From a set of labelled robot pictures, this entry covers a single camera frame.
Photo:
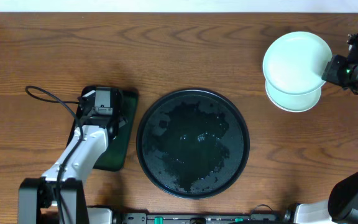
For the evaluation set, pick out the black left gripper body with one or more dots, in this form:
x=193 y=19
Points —
x=117 y=125

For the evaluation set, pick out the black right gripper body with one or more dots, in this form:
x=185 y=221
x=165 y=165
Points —
x=345 y=74

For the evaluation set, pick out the mint plate with green stain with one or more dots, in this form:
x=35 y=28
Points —
x=292 y=103

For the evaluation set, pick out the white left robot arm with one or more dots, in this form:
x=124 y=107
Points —
x=57 y=186

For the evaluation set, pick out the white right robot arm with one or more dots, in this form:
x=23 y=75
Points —
x=342 y=205

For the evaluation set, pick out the round black tray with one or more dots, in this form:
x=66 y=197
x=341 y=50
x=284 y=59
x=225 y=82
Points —
x=193 y=143

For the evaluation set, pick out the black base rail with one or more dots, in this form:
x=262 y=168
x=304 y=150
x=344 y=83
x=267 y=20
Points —
x=143 y=218

